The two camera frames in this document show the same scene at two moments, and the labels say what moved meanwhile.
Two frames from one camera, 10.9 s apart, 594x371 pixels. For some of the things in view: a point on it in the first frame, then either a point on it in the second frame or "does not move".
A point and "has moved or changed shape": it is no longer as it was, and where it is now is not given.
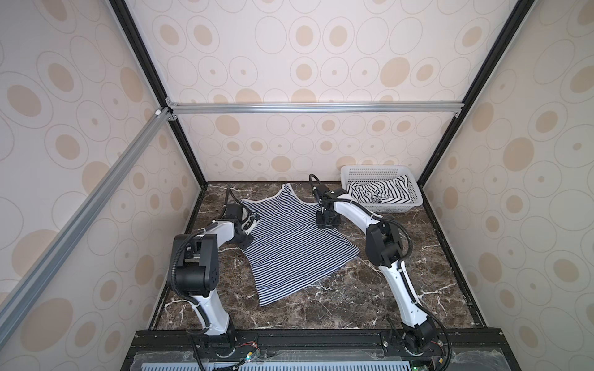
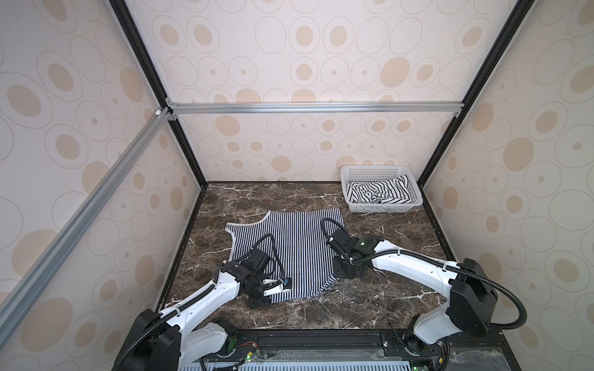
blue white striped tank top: x=291 y=248 has moved or changed shape
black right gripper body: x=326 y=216 → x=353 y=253
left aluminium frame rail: x=24 y=292 does not move
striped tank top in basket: x=391 y=190 does not move
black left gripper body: x=244 y=240 → x=259 y=301
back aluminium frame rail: x=425 y=107 does not move
